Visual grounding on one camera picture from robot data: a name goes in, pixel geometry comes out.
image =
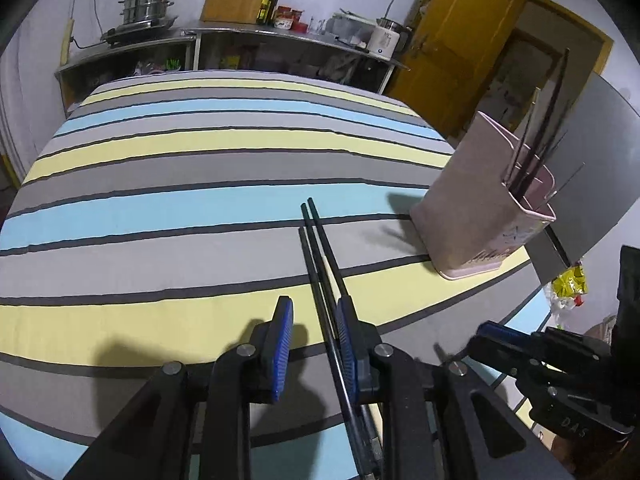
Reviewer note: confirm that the dish rack with bowls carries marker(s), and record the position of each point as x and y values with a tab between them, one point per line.
350	27

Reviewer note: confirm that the black chopstick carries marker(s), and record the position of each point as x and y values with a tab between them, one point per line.
542	132
318	270
330	250
315	290
552	105

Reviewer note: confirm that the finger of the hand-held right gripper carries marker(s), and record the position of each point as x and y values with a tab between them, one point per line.
495	355
500	331

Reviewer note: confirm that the yellow plastic bag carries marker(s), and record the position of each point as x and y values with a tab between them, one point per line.
570	282

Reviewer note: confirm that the red lidded jar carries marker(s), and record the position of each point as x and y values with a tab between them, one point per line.
284	19
299	21

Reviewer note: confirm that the grey refrigerator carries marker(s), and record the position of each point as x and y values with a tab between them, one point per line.
595	170

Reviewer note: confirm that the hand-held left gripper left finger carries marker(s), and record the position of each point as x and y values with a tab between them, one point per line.
280	350

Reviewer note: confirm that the steel kitchen counter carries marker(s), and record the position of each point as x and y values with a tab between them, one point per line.
250	32

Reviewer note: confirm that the pink plastic utensil basket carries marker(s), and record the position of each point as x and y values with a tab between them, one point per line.
465	210

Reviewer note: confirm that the striped tablecloth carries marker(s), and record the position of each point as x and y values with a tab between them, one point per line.
175	200

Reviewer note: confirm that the yellow wooden door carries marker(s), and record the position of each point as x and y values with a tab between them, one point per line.
460	35

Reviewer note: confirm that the dark oil bottle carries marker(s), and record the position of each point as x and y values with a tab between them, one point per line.
274	7
262	10

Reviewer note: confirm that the stainless steel steamer pot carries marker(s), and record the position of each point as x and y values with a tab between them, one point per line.
147	5

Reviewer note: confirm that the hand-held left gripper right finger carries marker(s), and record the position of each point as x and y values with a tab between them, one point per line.
347	350

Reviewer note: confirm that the white electric kettle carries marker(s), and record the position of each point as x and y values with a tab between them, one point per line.
385	40

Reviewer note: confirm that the brown wooden door frame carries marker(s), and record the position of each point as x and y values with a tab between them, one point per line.
565	15

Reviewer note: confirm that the black induction cooker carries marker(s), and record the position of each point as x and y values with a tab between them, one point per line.
130	35

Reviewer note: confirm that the yellowish power strip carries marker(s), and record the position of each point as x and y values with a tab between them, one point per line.
66	40

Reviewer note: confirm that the clear glass cup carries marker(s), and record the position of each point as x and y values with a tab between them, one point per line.
315	26

